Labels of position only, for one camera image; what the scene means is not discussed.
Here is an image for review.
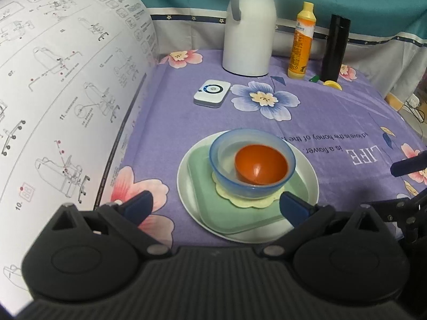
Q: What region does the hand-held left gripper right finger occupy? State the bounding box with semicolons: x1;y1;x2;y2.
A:
262;191;384;259

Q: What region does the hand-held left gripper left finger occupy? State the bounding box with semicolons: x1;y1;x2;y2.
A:
50;191;170;260

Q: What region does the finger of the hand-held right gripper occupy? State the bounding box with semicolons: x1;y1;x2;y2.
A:
390;150;427;178
363;193;427;250

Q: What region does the white round plate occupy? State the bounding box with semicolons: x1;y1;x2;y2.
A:
177;131;319;244

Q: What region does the blue translucent bowl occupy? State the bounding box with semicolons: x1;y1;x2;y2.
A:
209;128;296;200

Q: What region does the pale yellow flower-shaped plate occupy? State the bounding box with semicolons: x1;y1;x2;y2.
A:
211;171;284;209

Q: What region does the orange plastic bowl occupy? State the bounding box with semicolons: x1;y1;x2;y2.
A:
234;144;288;185

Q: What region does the green square plate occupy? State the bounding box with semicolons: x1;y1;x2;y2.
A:
187;137;306;235

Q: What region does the purple floral tablecloth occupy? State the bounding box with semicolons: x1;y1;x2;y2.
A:
97;48;427;250

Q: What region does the white flat electronic device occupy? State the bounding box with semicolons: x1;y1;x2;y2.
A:
193;79;231;108

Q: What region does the black cylindrical bottle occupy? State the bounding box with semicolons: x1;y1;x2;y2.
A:
320;14;351;84

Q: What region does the white printed instruction sheet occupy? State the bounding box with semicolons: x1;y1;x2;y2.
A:
0;0;159;317

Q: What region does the yellow orange plastic bottle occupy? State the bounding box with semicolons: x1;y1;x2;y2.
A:
287;2;316;80

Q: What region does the teal and grey fabric panel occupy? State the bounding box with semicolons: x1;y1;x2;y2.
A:
113;0;427;102

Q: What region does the white jug with handle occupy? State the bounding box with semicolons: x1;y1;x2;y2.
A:
222;0;277;77

